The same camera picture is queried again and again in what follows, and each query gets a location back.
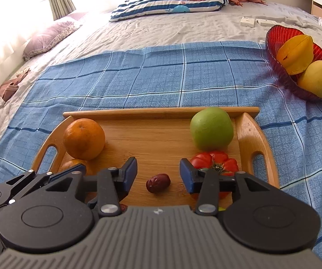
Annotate yellow mango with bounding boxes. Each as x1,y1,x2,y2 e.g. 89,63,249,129
298,60,322,99

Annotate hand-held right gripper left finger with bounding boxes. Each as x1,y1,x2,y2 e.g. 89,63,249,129
46,157,137,217

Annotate sheer white curtain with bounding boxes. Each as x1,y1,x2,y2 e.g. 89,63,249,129
0,0,161,73

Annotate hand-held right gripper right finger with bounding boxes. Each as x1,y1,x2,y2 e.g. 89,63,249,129
179,158,275,216

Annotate red glass bowl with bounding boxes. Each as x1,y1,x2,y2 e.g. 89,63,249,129
265,25,322,103

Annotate wooden tray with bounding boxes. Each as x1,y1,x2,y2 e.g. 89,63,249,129
32,107,280,210

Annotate yellow starfruit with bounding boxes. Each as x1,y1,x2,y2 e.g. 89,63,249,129
276,34,314,76

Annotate grey bed sheet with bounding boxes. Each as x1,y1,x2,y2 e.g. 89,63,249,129
0,1,322,180

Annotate blue checked cloth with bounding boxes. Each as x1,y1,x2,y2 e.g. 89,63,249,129
0,41,322,258

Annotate purple pillow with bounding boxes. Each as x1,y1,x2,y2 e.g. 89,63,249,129
23,20,81,61

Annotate blue striped pillow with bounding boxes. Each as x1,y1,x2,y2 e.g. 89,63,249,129
110,0,229,22

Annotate red ribbed tomato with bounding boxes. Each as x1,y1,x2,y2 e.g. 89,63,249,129
189,151,239,201

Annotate brown garment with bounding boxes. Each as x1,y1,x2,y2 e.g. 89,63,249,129
0,77,21,138

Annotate large orange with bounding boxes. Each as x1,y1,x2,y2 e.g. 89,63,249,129
58,159,97,202

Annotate small orange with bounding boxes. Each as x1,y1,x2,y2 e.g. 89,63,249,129
63,118,106,161

